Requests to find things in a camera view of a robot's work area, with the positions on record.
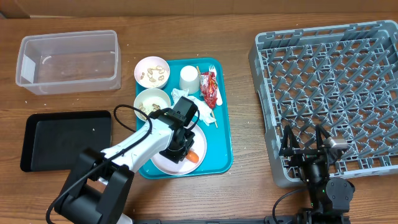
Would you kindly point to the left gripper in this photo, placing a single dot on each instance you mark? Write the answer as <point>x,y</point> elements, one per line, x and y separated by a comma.
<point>178,155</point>

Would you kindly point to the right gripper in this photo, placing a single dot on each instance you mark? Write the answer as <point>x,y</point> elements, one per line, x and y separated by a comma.
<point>301,154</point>

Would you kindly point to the orange carrot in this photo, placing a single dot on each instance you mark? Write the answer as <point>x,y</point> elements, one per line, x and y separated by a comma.
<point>192,157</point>

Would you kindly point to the white napkin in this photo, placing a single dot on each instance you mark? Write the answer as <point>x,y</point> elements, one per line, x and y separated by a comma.
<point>204,109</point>

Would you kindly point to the white bowl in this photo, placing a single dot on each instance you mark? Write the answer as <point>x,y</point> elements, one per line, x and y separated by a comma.
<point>151,100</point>

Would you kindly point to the pink bowl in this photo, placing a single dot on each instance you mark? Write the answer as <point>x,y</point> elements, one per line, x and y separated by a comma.
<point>152,72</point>

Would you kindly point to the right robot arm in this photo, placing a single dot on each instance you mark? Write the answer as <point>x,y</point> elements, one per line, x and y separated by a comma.
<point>330,197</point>

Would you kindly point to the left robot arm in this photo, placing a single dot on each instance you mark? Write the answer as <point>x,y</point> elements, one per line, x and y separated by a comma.
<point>97,187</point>

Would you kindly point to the grey dishwasher rack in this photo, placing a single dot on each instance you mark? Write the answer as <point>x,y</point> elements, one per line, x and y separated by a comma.
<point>342,77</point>

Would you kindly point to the white round plate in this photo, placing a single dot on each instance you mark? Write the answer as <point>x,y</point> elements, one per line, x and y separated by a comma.
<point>183,167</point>

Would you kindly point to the teal serving tray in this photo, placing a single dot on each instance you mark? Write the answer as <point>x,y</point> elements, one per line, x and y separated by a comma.
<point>219,153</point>

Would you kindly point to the white plastic cup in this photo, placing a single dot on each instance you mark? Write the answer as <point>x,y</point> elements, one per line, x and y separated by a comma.
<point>189,79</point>

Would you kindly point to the red snack wrapper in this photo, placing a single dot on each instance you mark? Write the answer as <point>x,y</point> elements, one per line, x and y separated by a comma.
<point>208,86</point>

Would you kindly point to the wooden skewer stick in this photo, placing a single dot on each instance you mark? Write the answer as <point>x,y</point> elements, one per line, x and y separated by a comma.
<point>212,113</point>

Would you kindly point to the white plastic fork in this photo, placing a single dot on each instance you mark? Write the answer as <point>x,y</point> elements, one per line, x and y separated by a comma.
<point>219,100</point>

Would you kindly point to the black plastic tray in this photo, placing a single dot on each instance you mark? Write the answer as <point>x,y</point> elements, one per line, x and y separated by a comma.
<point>53,141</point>

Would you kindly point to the clear plastic bin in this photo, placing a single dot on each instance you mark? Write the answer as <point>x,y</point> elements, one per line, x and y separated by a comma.
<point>70,62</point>

